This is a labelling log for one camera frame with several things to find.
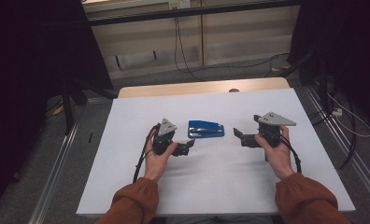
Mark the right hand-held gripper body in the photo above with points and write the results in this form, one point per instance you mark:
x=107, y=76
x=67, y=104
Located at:
x=272, y=119

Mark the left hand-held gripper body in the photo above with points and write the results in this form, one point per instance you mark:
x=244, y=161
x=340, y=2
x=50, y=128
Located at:
x=166, y=129

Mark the blue stapler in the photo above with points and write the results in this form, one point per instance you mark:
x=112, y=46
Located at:
x=205, y=129

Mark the person's left hand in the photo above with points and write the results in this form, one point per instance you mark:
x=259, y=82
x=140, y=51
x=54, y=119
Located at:
x=155, y=165

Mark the person's right hand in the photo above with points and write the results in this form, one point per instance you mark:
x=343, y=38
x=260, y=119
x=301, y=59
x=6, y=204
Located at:
x=279, y=158

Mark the wooden table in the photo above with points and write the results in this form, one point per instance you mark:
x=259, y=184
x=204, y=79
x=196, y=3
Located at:
x=173, y=88

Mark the white table board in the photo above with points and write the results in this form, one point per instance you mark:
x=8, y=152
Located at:
x=217, y=180

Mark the white power plug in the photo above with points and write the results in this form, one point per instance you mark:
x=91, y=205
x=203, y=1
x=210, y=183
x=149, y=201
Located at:
x=337, y=112

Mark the small black floor object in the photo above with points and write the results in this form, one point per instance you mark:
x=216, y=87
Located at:
x=90, y=137

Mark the black metal stand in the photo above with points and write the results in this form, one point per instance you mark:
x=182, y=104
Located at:
x=68, y=109

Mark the dark curtain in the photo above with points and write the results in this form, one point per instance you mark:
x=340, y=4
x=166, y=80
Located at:
x=345, y=46
x=33, y=62

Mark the aluminium floor rail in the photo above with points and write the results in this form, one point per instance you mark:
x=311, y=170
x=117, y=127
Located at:
x=354, y=161
x=54, y=174

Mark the black horizontal frame bar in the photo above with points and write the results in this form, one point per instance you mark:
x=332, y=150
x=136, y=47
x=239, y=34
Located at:
x=189, y=13

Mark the white wall socket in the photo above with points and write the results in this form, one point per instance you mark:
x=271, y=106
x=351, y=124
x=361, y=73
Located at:
x=180, y=3

